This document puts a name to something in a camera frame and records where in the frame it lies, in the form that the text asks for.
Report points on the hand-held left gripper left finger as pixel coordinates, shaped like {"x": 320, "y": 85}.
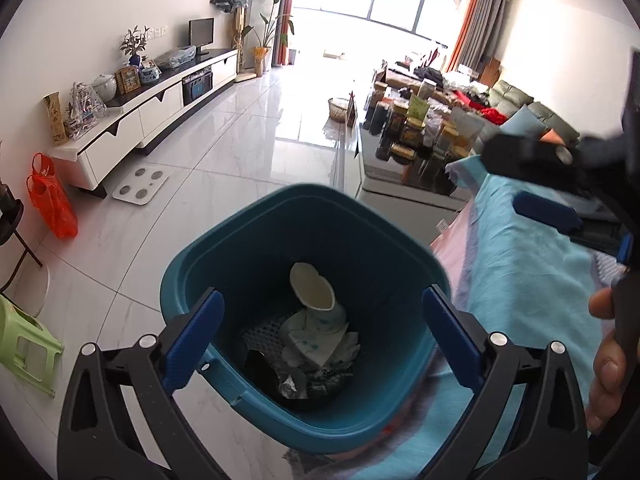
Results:
{"x": 192, "y": 340}

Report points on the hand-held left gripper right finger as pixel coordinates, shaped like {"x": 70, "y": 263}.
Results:
{"x": 450, "y": 335}

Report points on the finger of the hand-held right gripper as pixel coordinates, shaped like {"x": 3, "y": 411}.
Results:
{"x": 525, "y": 160}
{"x": 547, "y": 212}

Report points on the dark foil wrapper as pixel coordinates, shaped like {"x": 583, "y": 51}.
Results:
{"x": 260, "y": 375}

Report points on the white tissue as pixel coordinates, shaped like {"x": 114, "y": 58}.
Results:
{"x": 350, "y": 347}

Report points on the teal plastic bin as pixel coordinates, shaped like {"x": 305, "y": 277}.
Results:
{"x": 350, "y": 260}

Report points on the crushed white paper cup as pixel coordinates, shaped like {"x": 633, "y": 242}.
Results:
{"x": 310, "y": 285}

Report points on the person's right hand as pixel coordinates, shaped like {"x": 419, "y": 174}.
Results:
{"x": 607, "y": 375}

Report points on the orange cushion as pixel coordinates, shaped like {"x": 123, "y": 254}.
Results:
{"x": 550, "y": 136}

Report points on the blue cushion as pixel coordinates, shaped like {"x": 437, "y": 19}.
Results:
{"x": 522, "y": 122}

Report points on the green brown sofa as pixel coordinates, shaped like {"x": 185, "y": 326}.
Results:
{"x": 515, "y": 95}

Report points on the pink blanket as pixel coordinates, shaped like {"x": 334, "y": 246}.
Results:
{"x": 450, "y": 260}

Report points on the teal grey printed tablecloth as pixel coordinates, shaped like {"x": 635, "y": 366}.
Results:
{"x": 525, "y": 285}

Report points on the group of jars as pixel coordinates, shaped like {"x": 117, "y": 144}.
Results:
{"x": 415, "y": 130}

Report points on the pile of clothes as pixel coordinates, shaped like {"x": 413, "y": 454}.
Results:
{"x": 440, "y": 75}

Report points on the glass top coffee table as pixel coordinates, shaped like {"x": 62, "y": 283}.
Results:
{"x": 400, "y": 180}

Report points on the orange grey curtain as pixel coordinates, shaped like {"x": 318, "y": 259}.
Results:
{"x": 285, "y": 35}
{"x": 480, "y": 25}

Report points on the white body scale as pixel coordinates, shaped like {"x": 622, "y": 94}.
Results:
{"x": 140, "y": 185}

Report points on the green plastic stool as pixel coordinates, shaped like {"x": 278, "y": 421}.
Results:
{"x": 25, "y": 330}

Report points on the woven basket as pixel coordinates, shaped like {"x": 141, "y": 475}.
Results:
{"x": 338, "y": 109}

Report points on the orange plastic bag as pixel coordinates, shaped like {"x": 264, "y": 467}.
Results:
{"x": 52, "y": 205}

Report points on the large window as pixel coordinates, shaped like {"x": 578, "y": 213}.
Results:
{"x": 400, "y": 0}

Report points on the low wooden stool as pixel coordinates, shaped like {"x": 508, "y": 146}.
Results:
{"x": 335, "y": 54}

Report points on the black metal plant stand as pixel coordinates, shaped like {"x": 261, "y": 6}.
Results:
{"x": 10, "y": 210}

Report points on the white black TV cabinet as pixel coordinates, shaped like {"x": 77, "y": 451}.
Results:
{"x": 160, "y": 100}

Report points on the small white waste bin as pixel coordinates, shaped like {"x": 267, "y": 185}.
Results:
{"x": 294, "y": 56}

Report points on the clear wrapped ornament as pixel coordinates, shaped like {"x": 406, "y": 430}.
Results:
{"x": 82, "y": 110}

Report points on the tan calligraphy tube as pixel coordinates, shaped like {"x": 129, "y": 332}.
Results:
{"x": 55, "y": 120}

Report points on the blue white ceramic jar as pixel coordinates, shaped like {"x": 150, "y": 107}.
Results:
{"x": 150, "y": 75}

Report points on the tall leafy plant yellow vase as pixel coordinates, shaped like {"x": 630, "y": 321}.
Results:
{"x": 261, "y": 60}

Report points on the plastic wrapped bundle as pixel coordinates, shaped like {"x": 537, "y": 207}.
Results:
{"x": 175, "y": 56}

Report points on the small plant blue vase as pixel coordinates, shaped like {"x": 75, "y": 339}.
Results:
{"x": 134, "y": 45}

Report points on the small black monitor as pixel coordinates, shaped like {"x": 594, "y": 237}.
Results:
{"x": 201, "y": 32}

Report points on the wooden picture frame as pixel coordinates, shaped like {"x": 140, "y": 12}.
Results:
{"x": 128, "y": 80}

